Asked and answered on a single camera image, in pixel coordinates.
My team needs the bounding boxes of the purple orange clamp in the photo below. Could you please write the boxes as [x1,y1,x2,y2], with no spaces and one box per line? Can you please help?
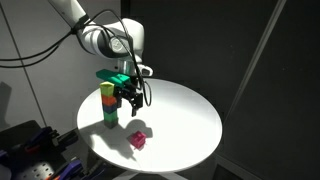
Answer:
[24,126,59,153]

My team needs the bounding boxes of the green block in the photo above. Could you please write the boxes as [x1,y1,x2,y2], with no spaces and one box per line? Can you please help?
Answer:
[103,111,118,122]

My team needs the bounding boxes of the blue block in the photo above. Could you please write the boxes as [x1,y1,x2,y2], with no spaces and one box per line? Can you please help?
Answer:
[102,104,117,114]

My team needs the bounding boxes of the pink block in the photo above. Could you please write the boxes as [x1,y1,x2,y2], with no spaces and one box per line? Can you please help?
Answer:
[129,131,147,149]

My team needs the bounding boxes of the yellow-green block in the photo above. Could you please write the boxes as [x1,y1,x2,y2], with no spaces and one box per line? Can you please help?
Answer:
[100,81,114,97]

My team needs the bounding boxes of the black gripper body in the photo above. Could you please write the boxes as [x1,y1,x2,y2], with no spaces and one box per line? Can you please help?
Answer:
[114,78,143,104]

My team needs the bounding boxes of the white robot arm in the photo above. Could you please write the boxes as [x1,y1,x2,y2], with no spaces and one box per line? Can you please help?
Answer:
[48,0,153,116]

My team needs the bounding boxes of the teal camera mount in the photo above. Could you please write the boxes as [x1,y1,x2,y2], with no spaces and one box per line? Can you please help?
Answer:
[96,69,131,88]

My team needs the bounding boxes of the grey block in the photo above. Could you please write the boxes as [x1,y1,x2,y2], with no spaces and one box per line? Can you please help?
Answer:
[104,119,118,129]

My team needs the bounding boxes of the orange block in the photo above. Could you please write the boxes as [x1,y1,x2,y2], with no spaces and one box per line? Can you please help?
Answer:
[101,95,117,106]

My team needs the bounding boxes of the round white table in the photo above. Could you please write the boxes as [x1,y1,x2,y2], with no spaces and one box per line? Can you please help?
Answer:
[77,78,222,180]

